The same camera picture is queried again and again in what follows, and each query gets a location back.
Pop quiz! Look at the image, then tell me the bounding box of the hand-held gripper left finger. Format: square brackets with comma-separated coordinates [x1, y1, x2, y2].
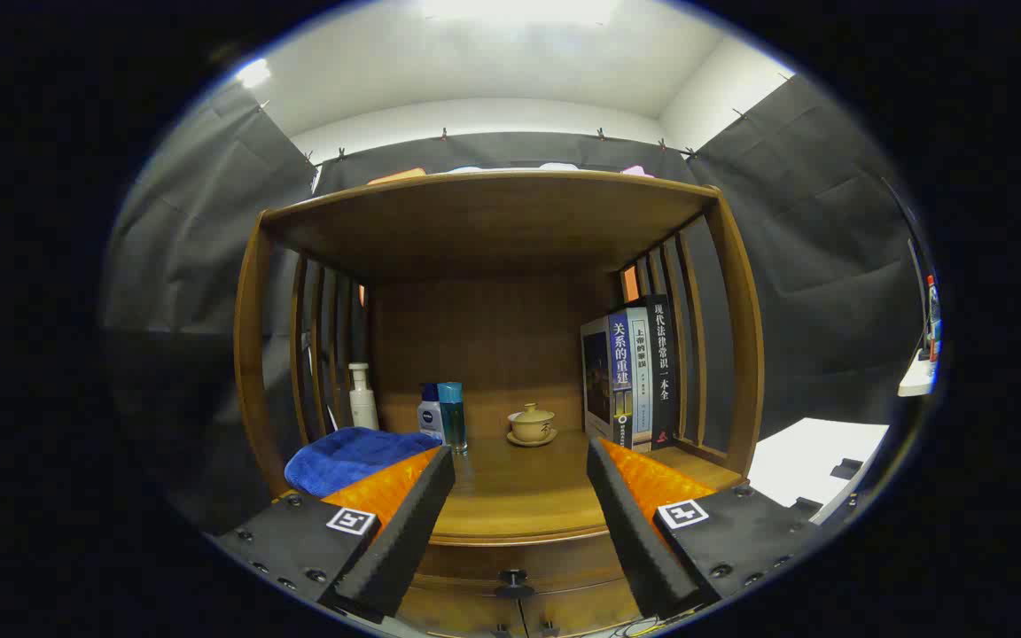
[214, 446, 456, 621]

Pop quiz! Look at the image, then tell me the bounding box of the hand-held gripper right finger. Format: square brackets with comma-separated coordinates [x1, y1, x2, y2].
[587, 437, 830, 619]

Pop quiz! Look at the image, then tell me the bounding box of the wooden drawer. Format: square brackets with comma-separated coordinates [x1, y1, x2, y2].
[395, 527, 646, 638]

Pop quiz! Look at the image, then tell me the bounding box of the wooden cabinet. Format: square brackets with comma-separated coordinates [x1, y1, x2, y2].
[234, 168, 764, 638]

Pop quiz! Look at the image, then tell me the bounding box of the blue towel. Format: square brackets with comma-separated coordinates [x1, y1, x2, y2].
[284, 427, 442, 499]

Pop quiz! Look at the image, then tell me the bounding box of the white bottle with blue cap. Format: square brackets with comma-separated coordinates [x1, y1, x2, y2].
[417, 383, 446, 442]

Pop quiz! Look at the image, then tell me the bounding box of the teal transparent bottle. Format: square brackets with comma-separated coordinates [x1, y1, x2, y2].
[437, 382, 469, 455]

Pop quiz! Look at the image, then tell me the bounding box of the white pump bottle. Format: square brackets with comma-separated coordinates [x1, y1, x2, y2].
[348, 362, 380, 432]

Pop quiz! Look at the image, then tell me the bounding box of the beige lidded tea cup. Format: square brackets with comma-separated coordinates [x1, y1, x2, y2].
[509, 403, 556, 442]

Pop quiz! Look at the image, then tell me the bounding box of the book with pale spine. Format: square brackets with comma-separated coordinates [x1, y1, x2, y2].
[630, 307, 654, 446]

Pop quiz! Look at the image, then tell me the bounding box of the book with black spine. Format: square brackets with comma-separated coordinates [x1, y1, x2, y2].
[648, 295, 682, 449]

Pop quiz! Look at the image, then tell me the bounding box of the white box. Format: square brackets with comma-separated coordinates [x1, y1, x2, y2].
[745, 418, 891, 525]

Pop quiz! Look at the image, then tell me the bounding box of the black backdrop cloth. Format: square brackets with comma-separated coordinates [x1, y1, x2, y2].
[103, 75, 928, 533]

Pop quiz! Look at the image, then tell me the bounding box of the white side shelf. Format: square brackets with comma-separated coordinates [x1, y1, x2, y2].
[898, 350, 939, 397]

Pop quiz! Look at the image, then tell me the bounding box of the red capped bottle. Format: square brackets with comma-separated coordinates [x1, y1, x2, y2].
[924, 275, 943, 360]

